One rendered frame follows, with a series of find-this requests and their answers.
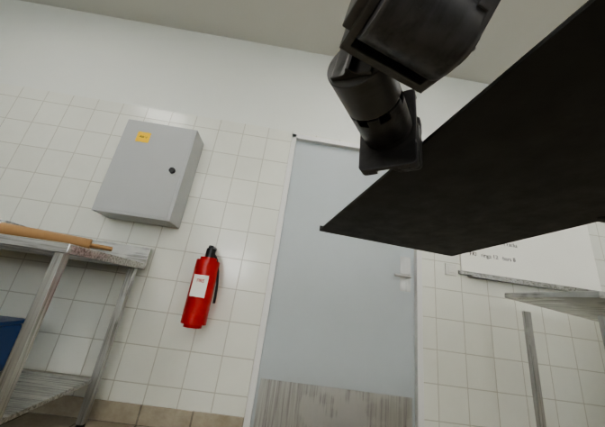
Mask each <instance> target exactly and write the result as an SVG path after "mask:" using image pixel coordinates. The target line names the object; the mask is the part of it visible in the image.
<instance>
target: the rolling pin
mask: <svg viewBox="0 0 605 427"><path fill-rule="evenodd" d="M0 233H2V234H8V235H14V236H21V237H27V238H34V239H40V240H45V241H57V242H64V243H70V244H74V245H77V246H80V247H84V248H88V249H90V248H94V249H99V250H109V251H112V250H113V247H110V246H104V245H100V244H94V243H92V241H93V240H92V239H88V238H83V237H77V236H73V235H68V234H64V233H58V232H50V231H44V230H40V229H35V228H31V227H25V226H21V225H16V224H11V223H0Z"/></svg>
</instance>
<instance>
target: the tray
mask: <svg viewBox="0 0 605 427"><path fill-rule="evenodd" d="M422 148H423V154H422V168H421V169H419V170H413V171H409V172H402V173H400V172H398V171H395V170H393V169H389V170H388V171H387V172H386V173H385V174H384V175H382V176H381V177H380V178H379V179H378V180H376V181H375V182H374V183H373V184H372V185H371V186H370V187H369V188H368V189H367V190H365V191H364V192H363V193H362V194H361V195H359V196H358V197H357V198H356V199H355V200H353V201H352V202H351V203H350V204H349V205H347V206H346V207H345V208H344V209H343V210H342V211H340V212H339V213H338V214H337V215H335V216H334V217H333V218H332V219H331V220H330V221H328V222H327V223H326V224H325V225H324V226H321V225H320V231H321V232H329V233H334V234H338V235H344V236H348V237H353V238H358V239H362V240H368V241H376V242H381V243H386V244H391V245H395V246H400V247H404V248H410V249H415V250H423V251H427V252H433V253H437V254H442V255H447V256H451V257H452V256H455V255H459V254H463V253H467V252H471V251H475V250H481V249H486V248H490V247H493V246H497V245H502V244H505V243H509V242H513V241H520V240H524V239H527V238H531V237H536V236H539V235H543V234H547V233H550V232H558V231H561V230H565V229H570V228H573V227H577V226H581V225H585V224H589V223H596V220H595V219H596V218H597V217H601V216H605V0H589V1H587V2H586V3H585V4H584V5H583V6H581V7H580V8H579V9H578V10H577V11H575V12H574V13H573V14H572V15H571V16H569V17H568V18H567V19H566V20H565V21H564V22H562V23H561V24H560V25H559V26H557V27H556V28H555V29H554V30H553V31H552V32H550V33H549V34H548V35H547V36H546V37H545V38H544V39H543V40H542V41H540V42H539V43H538V44H537V45H536V46H535V47H533V48H532V49H531V50H530V51H529V52H527V53H526V54H525V55H524V56H523V57H521V58H520V59H519V60H518V61H517V62H515V63H514V64H513V65H512V66H511V67H510V68H508V69H507V70H506V71H505V72H503V73H502V74H501V75H500V76H499V77H497V78H496V79H495V80H494V81H493V82H492V83H491V84H490V85H488V86H487V87H486V88H485V89H484V90H483V91H482V92H481V93H479V94H478V95H477V96H476V97H475V98H473V99H472V100H471V101H470V102H469V103H468V104H466V105H465V106H464V107H463V108H461V109H460V110H459V111H458V112H457V113H456V114H454V115H453V116H452V117H451V118H450V119H448V120H447V121H446V122H445V123H443V124H442V125H441V126H440V127H439V128H438V129H436V130H435V131H434V132H433V133H432V134H430V136H429V137H428V138H427V139H425V140H424V141H423V142H422Z"/></svg>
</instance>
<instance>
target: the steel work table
mask: <svg viewBox="0 0 605 427"><path fill-rule="evenodd" d="M92 243H94V244H100V245H104V246H110V247H113V250H112V251H109V250H99V249H94V248H90V249H88V248H84V247H80V246H77V245H74V244H70V243H64V242H57V241H45V240H40V239H34V238H27V237H21V236H14V235H8V234H2V233H0V250H11V251H18V252H24V253H31V254H37V255H43V256H50V257H52V259H51V262H50V264H49V266H48V269H47V271H46V273H45V275H44V278H43V279H42V281H41V285H40V287H39V289H38V292H37V294H36V296H35V298H34V300H33V302H32V306H31V308H30V310H29V312H28V314H27V316H26V318H25V321H24V323H23V326H22V328H21V330H20V332H19V335H18V337H17V339H16V341H15V344H14V346H13V348H12V351H11V353H10V355H9V358H8V360H7V361H6V363H5V367H4V368H3V369H2V371H0V424H3V423H5V422H8V421H10V420H12V419H14V418H16V417H18V416H20V415H22V414H24V413H28V412H29V411H31V410H33V409H36V408H38V407H40V406H42V405H44V404H47V403H49V402H51V401H53V400H55V399H57V398H60V397H62V396H63V395H66V394H68V393H71V392H73V391H75V390H77V389H79V388H80V387H83V386H86V385H88V384H89V385H88V388H87V390H86V394H85V397H84V400H83V403H82V405H81V408H80V411H79V414H78V417H77V421H76V426H75V427H85V426H86V423H87V420H88V417H89V414H90V412H91V409H92V406H93V403H94V400H95V396H96V393H97V390H98V387H99V385H100V382H101V379H102V376H103V373H104V369H105V366H106V363H107V360H108V357H109V354H110V351H111V348H112V345H113V341H114V338H115V335H116V332H117V330H118V327H119V324H120V321H121V318H122V314H123V311H124V308H125V305H126V303H127V300H128V297H129V294H130V291H131V287H132V284H133V281H134V278H135V276H136V272H137V269H145V267H146V264H147V261H148V258H149V254H150V251H151V249H150V248H143V247H137V246H131V245H125V244H119V243H112V242H106V241H95V240H93V241H92ZM69 259H74V260H81V261H87V262H94V263H100V264H106V265H113V266H119V267H126V268H128V271H127V274H126V277H125V279H124V281H123V284H122V289H121V292H120V294H119V297H118V300H117V303H116V306H115V308H114V311H113V316H112V318H111V321H110V323H109V326H108V329H107V332H106V334H105V337H104V342H103V345H102V348H101V350H100V353H99V355H98V358H97V361H96V363H95V368H94V371H93V374H92V376H91V378H85V377H72V376H64V375H57V374H50V373H42V372H36V371H29V370H23V366H24V364H25V362H26V359H27V358H28V355H29V353H30V351H31V348H32V344H33V343H34V341H35V338H36V336H37V334H38V331H39V329H40V327H41V324H42V321H43V319H44V316H45V314H46V312H47V310H48V308H49V305H50V302H51V299H52V297H53V295H54V293H55V291H56V288H57V286H58V284H59V281H60V278H61V276H62V274H63V271H64V269H65V266H66V265H67V263H68V260H69Z"/></svg>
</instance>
